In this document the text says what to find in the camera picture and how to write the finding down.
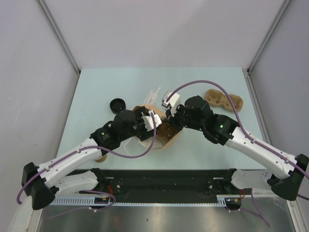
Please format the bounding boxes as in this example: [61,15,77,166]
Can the stack of brown paper cups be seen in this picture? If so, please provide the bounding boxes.
[94,155,107,163]

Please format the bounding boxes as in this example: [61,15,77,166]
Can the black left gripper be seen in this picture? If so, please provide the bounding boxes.
[119,106,157,141]

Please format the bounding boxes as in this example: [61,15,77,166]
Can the brown cardboard cup carrier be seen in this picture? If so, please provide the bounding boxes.
[204,89,243,112]
[157,122,178,146]

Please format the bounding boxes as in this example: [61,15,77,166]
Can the white cable duct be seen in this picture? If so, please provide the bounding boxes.
[217,195,242,207]
[50,196,112,206]

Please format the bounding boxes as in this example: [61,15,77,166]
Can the right white cable duct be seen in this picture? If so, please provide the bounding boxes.
[217,195,242,207]

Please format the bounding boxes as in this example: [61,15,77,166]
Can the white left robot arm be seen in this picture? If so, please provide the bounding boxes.
[16,106,162,210]

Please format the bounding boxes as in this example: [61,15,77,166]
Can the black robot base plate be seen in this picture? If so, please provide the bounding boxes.
[49,169,252,203]

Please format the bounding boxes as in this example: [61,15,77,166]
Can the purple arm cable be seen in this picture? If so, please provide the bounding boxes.
[166,80,309,228]
[15,111,160,218]

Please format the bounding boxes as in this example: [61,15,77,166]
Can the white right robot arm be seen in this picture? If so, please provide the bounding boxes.
[162,92,309,201]

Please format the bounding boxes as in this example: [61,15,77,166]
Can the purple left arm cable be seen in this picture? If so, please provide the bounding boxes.
[15,111,160,218]

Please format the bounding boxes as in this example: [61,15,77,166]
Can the stack of black cup lids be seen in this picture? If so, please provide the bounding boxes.
[110,98,126,114]

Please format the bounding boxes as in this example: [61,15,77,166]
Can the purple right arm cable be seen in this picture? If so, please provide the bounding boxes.
[166,80,309,228]

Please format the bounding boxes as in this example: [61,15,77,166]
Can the brown paper takeout bag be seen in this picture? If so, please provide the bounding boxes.
[123,104,181,156]

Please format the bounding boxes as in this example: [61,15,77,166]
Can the left white cable duct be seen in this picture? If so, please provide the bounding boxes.
[50,196,112,206]

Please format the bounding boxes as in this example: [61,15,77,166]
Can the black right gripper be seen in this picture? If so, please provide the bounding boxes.
[164,102,204,132]

